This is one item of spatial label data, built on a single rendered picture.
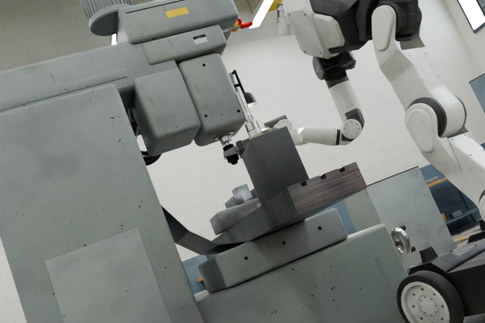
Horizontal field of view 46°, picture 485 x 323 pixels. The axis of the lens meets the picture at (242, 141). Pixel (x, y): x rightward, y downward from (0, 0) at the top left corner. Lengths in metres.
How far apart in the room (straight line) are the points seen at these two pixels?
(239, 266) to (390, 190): 4.83
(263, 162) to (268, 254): 0.46
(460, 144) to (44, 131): 1.33
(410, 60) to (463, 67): 9.92
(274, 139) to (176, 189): 7.25
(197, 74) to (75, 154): 0.59
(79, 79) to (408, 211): 5.14
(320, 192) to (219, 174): 7.54
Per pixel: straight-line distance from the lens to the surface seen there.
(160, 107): 2.16
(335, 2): 2.04
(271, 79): 9.91
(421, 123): 1.87
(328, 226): 2.14
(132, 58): 2.23
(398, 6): 1.94
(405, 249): 2.45
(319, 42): 2.13
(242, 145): 2.22
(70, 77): 2.19
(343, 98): 2.29
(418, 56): 1.97
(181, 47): 2.27
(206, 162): 9.12
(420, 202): 6.92
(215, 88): 2.24
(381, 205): 6.62
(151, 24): 2.28
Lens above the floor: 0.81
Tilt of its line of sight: 11 degrees up
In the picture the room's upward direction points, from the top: 22 degrees counter-clockwise
